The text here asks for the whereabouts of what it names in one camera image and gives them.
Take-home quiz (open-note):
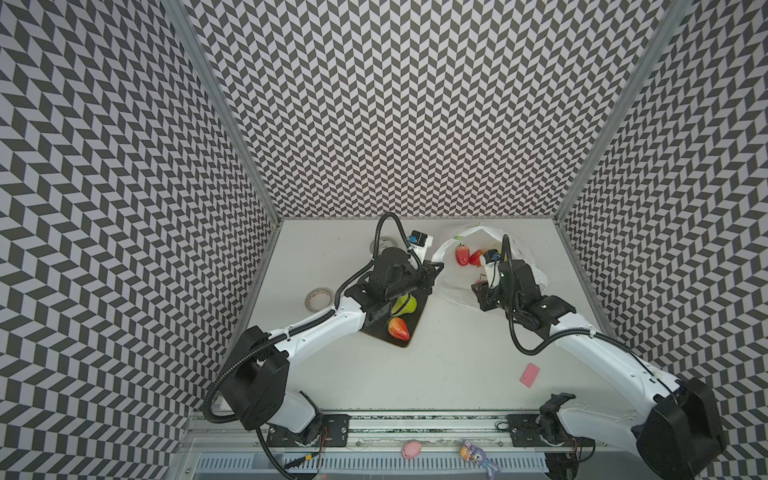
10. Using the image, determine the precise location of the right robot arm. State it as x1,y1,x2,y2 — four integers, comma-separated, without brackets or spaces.
472,235,727,479

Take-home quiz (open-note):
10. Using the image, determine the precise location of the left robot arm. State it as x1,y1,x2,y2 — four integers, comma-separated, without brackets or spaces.
202,212,444,441

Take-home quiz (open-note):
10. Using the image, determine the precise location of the white plastic bag lemon print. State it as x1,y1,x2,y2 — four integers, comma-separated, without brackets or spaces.
431,223,548,312

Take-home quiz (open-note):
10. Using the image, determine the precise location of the pink sticky note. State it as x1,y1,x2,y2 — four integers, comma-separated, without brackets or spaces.
519,363,540,388

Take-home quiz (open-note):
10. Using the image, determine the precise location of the black square tray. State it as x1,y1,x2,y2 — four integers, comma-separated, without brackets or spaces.
362,289,429,348

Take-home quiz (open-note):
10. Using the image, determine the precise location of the beige tape roll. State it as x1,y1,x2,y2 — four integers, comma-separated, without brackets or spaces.
304,287,334,313

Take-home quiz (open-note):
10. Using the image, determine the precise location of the clear tape roll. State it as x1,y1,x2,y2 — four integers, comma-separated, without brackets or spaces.
369,236,400,258

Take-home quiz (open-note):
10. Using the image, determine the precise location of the pink toy on rail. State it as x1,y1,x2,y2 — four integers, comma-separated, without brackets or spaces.
401,440,423,460

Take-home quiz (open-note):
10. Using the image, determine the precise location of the fake red strawberry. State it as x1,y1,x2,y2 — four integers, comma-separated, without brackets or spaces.
454,244,471,267
387,317,411,341

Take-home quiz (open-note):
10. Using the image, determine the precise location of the purple toy figure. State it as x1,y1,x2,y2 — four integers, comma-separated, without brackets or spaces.
459,440,499,480

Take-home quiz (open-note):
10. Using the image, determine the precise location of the fake green fruit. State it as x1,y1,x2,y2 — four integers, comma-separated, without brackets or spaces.
391,294,418,317

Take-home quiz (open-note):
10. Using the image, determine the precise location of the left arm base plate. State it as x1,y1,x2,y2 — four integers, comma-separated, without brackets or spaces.
267,414,351,448

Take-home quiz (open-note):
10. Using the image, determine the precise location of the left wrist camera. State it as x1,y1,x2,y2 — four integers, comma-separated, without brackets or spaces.
408,230,434,262

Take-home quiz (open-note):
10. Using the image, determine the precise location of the aluminium front rail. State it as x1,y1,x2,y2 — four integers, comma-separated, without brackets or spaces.
173,409,661,455

